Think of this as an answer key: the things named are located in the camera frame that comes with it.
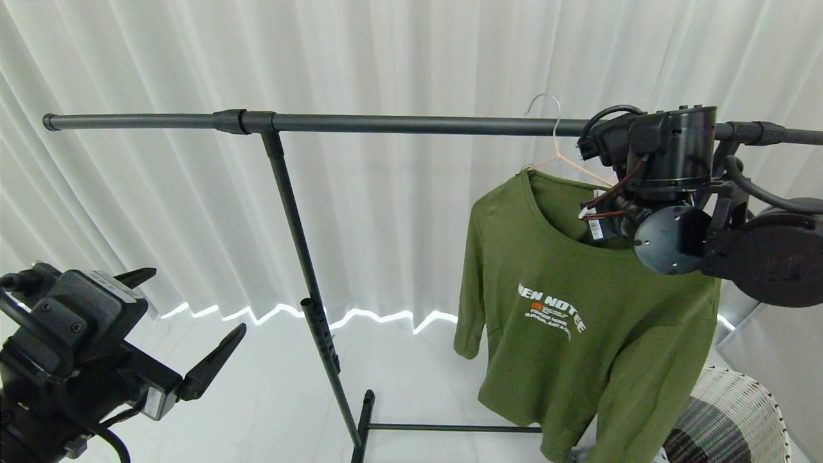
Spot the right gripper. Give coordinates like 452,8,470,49
582,193,644,250

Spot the black clothes rack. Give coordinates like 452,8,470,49
42,109,823,463

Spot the pink clothes hanger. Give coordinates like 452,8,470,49
524,93,618,188

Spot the white curtain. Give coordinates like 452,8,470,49
0,0,823,335

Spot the white laundry basket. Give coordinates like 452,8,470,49
653,365,791,463

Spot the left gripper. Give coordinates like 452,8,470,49
96,267,248,423

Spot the green long-sleeved shirt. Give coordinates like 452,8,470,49
453,168,721,463

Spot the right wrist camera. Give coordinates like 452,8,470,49
577,113,634,161

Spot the black cable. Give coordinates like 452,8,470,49
579,105,823,214
0,273,132,463

